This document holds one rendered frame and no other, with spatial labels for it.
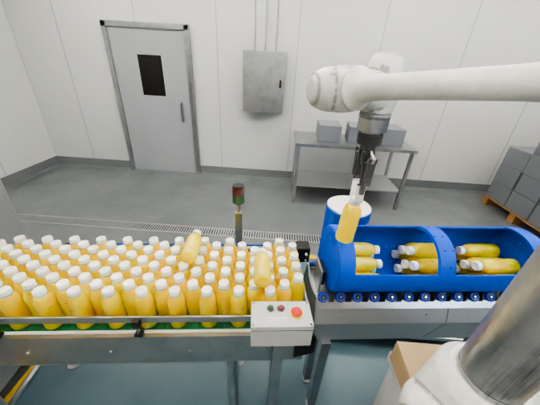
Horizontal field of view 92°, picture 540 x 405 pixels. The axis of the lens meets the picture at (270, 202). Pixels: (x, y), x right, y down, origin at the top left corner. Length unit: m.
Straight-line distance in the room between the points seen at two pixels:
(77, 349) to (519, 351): 1.30
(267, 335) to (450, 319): 0.89
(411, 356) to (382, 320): 0.38
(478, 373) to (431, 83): 0.52
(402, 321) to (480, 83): 1.02
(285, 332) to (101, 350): 0.74
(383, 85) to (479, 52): 4.42
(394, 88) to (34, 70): 5.53
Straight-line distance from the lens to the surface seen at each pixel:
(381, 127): 0.85
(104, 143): 5.45
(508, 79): 0.65
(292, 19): 4.32
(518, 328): 0.53
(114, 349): 1.29
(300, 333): 0.94
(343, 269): 1.06
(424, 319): 1.44
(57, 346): 1.37
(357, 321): 1.30
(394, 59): 0.83
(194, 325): 1.17
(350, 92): 0.68
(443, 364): 0.66
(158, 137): 4.87
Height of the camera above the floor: 1.83
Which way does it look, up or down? 28 degrees down
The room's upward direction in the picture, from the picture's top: 3 degrees clockwise
